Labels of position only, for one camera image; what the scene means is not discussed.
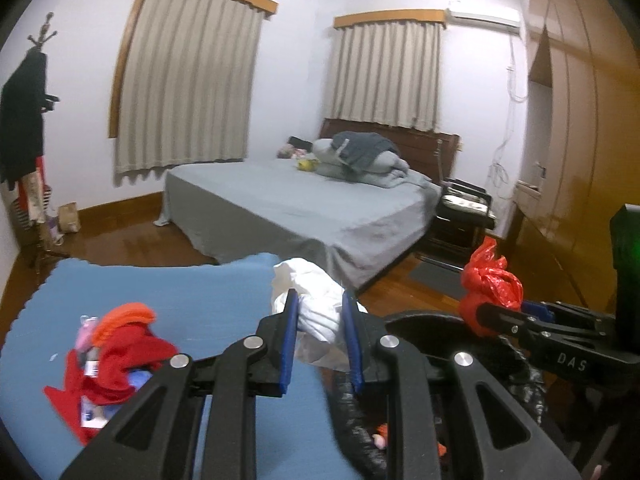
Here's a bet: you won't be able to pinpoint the grey floor mat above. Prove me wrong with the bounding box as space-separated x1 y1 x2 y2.
410 260 471 301

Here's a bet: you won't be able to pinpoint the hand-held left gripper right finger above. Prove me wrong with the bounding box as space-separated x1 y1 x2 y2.
341 289 583 480

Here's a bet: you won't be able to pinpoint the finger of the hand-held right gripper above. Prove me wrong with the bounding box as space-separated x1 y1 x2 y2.
520 300 620 335
474 301 552 356

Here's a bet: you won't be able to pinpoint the wooden window frame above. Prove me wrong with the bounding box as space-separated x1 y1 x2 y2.
108 0 146 139

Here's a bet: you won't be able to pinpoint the blue foam mat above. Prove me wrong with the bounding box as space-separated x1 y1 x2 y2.
0 252 361 480

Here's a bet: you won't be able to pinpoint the dark wooden headboard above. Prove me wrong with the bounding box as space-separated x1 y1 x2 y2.
320 118 461 181

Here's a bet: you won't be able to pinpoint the short wooden curtain pelmet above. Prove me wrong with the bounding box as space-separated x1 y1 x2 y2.
333 8 447 29

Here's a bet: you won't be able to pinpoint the blue white packet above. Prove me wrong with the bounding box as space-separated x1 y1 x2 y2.
80 395 118 431

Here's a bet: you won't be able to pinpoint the orange ribbed wrapper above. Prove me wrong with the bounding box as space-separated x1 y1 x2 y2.
92 301 156 346

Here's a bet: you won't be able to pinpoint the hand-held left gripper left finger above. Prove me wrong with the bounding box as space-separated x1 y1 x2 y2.
59 289 301 480

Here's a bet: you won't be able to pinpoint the white air conditioner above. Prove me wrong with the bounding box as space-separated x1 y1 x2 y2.
445 7 521 36

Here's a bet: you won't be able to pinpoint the narrow beige curtain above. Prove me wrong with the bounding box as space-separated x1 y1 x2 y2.
325 20 443 133

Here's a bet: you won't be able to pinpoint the black metal chair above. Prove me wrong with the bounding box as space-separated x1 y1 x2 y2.
415 177 496 266

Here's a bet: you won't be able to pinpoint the brown wooden wardrobe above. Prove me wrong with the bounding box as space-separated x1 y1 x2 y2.
510 0 640 321

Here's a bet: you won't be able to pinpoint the white hanging cables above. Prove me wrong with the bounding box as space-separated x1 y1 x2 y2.
487 35 528 196

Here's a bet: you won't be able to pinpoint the black coat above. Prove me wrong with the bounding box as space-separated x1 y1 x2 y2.
0 52 61 191

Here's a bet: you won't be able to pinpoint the red and patterned clothes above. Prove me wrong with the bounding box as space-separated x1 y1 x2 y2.
10 157 53 226

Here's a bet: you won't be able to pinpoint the wooden coat rack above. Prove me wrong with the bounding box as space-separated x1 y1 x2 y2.
27 12 68 268

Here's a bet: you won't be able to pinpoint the pile of red clothes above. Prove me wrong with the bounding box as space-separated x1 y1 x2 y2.
44 327 181 443

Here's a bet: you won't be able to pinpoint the folded light grey quilt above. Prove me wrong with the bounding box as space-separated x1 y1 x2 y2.
312 138 433 188

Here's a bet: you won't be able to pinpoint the brown paper bag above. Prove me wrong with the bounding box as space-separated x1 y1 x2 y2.
58 202 81 233

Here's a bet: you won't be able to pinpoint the wide beige curtain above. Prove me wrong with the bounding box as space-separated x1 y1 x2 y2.
115 0 266 178

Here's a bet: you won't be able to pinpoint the striped woven basket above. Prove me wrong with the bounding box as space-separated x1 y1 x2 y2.
10 185 53 248

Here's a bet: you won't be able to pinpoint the red plastic bag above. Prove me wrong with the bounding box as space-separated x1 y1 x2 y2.
460 237 523 338

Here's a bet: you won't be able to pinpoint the bed with grey sheet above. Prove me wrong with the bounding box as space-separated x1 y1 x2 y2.
155 160 443 291

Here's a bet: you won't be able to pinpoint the dark grey blanket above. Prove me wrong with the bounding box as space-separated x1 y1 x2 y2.
331 131 401 168

